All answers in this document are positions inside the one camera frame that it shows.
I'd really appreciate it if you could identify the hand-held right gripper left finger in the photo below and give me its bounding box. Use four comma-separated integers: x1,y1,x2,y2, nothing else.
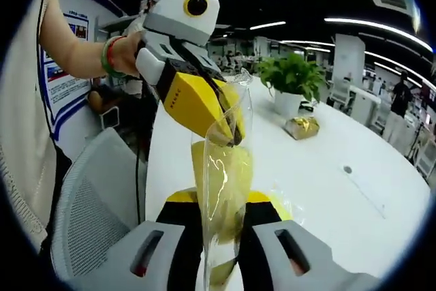
102,188,205,291

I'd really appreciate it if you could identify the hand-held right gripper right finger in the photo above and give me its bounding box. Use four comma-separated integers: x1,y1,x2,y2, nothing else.
236,190,379,291

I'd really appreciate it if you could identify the clear plastic bag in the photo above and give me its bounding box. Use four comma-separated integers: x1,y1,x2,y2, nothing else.
267,184,304,224
189,67,256,291

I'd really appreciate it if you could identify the person's left hand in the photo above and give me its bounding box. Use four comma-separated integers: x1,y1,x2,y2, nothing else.
117,14,151,76

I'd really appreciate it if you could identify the ceiling light strip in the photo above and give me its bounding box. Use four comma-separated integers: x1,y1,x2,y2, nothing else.
250,20,286,31
324,16,433,52

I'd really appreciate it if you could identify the green jade bangle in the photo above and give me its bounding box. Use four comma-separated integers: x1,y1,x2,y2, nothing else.
101,36,127,78

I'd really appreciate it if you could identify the green potted plant white pot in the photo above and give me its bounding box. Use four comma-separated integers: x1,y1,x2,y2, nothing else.
255,52,330,117

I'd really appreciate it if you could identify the gold foil packet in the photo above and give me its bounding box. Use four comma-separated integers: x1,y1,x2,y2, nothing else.
284,116,321,141

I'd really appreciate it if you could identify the cream knitted vest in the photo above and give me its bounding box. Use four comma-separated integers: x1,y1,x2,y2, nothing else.
0,0,58,251

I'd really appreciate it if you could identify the red cord bracelet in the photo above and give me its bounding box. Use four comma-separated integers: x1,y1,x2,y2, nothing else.
106,36,124,71

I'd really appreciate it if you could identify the blue white wall poster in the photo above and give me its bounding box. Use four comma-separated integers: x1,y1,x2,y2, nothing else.
40,11,93,137

